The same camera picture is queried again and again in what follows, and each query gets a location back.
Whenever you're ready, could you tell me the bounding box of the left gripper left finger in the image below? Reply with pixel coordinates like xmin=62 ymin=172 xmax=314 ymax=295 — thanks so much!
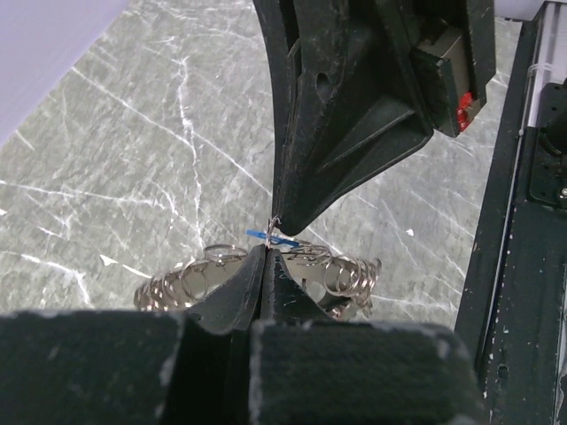
xmin=1 ymin=245 xmax=266 ymax=424

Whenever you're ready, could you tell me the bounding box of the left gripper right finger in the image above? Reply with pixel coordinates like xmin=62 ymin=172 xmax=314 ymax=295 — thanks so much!
xmin=250 ymin=250 xmax=487 ymax=424

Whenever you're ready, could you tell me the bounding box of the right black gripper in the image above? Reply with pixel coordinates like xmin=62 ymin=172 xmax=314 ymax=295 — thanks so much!
xmin=283 ymin=1 xmax=496 ymax=236

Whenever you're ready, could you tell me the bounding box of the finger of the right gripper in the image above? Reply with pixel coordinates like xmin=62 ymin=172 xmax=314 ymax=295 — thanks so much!
xmin=253 ymin=1 xmax=300 ymax=220

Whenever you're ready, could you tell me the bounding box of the metal disc keyring organizer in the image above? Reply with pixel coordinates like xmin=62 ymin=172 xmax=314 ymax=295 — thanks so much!
xmin=133 ymin=240 xmax=382 ymax=321

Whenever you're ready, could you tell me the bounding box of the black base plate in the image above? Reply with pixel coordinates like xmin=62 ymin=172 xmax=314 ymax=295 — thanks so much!
xmin=455 ymin=22 xmax=566 ymax=424

